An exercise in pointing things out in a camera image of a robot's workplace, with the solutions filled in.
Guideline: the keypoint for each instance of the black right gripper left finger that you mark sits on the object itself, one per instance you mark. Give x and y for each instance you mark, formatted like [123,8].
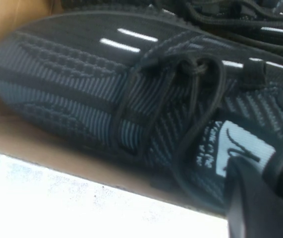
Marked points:
[250,203]

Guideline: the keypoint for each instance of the brown cardboard shoe box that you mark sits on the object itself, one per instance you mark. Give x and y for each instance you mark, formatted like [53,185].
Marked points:
[7,19]

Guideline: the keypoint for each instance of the black knit sneaker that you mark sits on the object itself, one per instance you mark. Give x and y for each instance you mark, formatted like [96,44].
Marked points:
[230,15]
[69,86]

